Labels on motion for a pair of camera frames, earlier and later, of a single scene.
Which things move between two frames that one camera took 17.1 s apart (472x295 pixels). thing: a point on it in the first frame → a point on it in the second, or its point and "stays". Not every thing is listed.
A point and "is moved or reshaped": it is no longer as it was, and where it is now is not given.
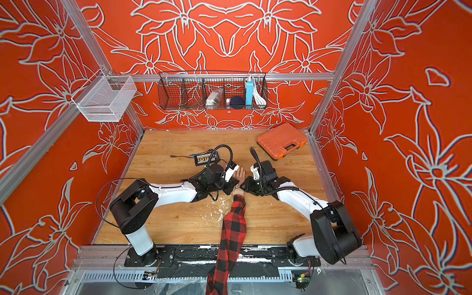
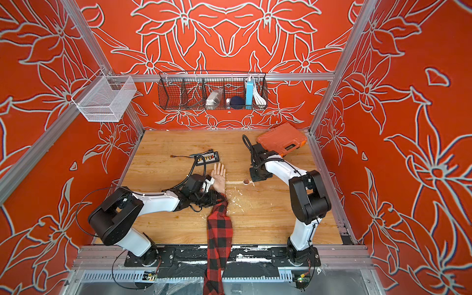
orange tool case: [281, 141] stays
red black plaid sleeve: [233, 235] → [219, 233]
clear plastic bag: [214, 98] stays
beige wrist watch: [238, 191] is moved or reshaped
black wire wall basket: [214, 90] stays
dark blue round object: [237, 102] stays
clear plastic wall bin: [104, 98] stays
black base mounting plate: [192, 256] stays
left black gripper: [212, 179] → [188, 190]
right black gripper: [248, 187] → [253, 176]
